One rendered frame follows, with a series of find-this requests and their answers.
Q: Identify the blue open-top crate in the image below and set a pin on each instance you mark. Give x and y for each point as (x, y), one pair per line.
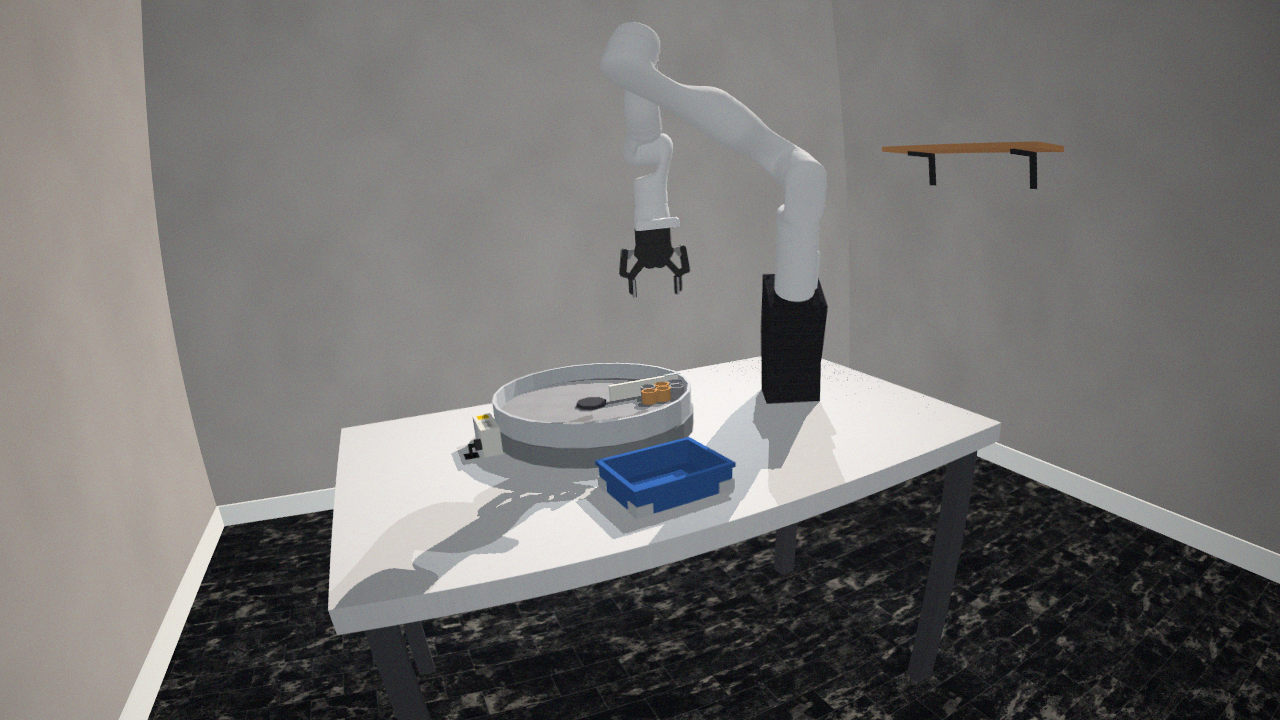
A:
(686, 470)

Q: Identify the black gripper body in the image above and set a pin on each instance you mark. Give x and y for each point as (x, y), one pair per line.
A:
(653, 241)

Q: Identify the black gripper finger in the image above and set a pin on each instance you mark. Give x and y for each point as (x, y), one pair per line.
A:
(682, 252)
(626, 254)

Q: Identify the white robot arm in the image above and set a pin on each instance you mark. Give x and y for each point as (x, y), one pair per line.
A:
(630, 61)

